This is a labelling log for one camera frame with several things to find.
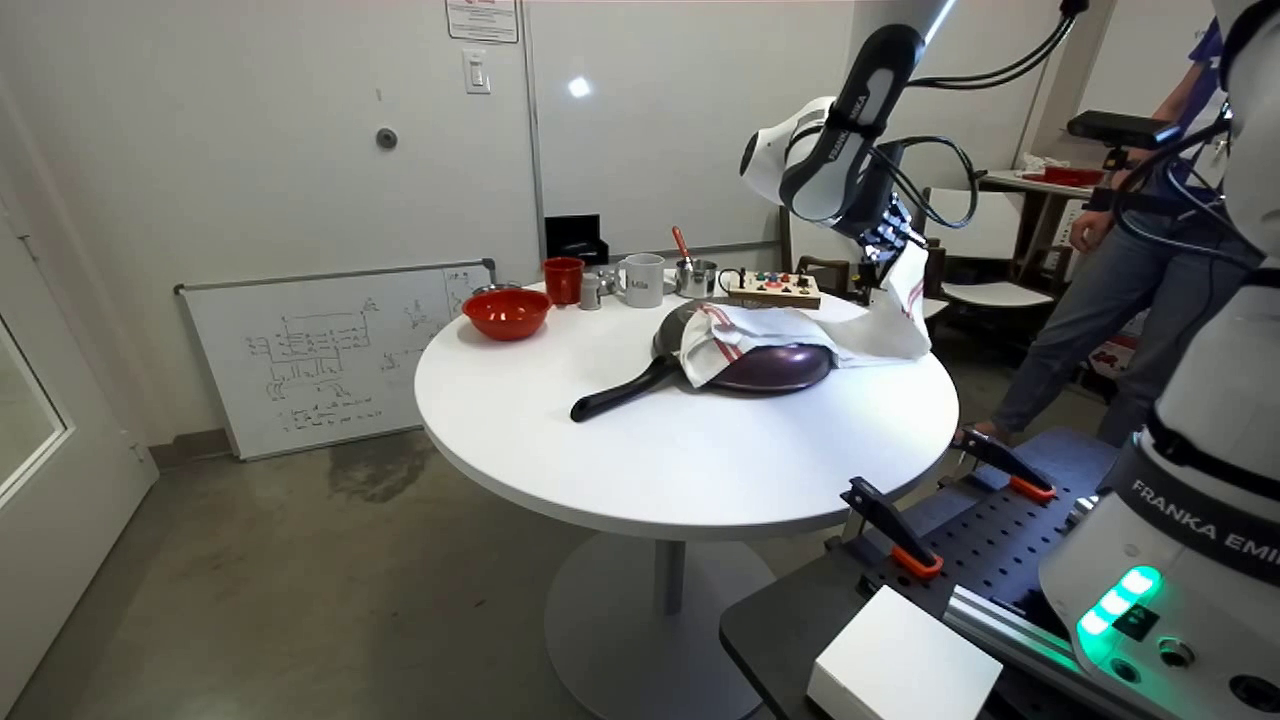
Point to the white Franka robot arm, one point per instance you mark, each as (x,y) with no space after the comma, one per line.
(1227,402)

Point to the aluminium rail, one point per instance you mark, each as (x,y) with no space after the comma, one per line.
(1014,634)

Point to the red cup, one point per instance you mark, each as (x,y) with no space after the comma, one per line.
(561,281)

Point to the round wall stopper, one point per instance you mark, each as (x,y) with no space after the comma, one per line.
(385,139)

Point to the red bowl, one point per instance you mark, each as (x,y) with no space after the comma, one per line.
(507,312)

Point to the dark frying pan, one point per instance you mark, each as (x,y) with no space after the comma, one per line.
(787,370)

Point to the black wall tray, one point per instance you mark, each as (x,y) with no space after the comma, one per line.
(576,236)

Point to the white chair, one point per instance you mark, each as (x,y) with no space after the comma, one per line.
(994,290)

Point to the white light switch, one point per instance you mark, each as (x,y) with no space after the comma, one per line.
(478,68)

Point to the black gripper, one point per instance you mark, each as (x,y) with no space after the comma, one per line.
(891,242)

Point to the person in jeans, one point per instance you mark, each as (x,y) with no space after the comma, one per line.
(1134,293)

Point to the white door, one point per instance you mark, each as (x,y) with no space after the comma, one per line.
(67,563)

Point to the white red-striped tea towel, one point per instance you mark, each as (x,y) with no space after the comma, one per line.
(900,321)

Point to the large steel measuring cup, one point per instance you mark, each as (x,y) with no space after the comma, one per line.
(692,281)

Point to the paper wall sign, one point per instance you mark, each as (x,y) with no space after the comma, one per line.
(482,23)

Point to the white table pedestal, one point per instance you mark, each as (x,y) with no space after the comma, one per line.
(653,624)

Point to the whiteboard with drawings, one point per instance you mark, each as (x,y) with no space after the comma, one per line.
(334,360)

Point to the background desk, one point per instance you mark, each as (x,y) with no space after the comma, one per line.
(1041,180)

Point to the white box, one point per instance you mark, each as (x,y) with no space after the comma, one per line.
(907,662)

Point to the wooden busy board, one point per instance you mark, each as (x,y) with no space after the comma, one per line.
(771,290)

